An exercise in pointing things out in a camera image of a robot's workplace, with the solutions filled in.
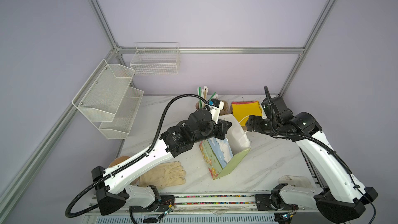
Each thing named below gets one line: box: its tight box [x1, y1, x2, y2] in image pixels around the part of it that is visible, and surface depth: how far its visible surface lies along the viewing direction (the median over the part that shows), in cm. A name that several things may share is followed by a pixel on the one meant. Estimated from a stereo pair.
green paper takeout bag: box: [199, 113, 251, 180], surface depth 73 cm
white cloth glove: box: [277, 175, 314, 189], surface depth 82 cm
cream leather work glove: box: [138, 160, 187, 190], surface depth 83 cm
